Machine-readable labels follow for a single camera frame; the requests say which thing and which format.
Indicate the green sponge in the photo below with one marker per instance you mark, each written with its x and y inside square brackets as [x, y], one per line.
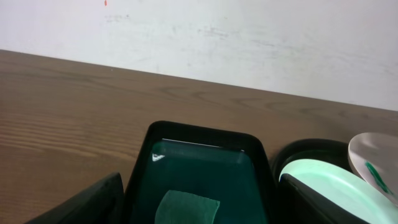
[178, 207]

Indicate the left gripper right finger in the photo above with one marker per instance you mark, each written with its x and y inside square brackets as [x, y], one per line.
[299, 204]

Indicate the white plate top right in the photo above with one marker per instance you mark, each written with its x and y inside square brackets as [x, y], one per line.
[373, 157]

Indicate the mint plate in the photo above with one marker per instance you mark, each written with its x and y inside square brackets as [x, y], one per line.
[344, 189]

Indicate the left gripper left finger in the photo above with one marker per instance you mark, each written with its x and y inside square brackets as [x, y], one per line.
[101, 202]

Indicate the black rectangular tray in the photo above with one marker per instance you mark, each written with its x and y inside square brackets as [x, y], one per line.
[227, 167]

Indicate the black round tray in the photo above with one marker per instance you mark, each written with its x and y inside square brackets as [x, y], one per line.
[326, 150]

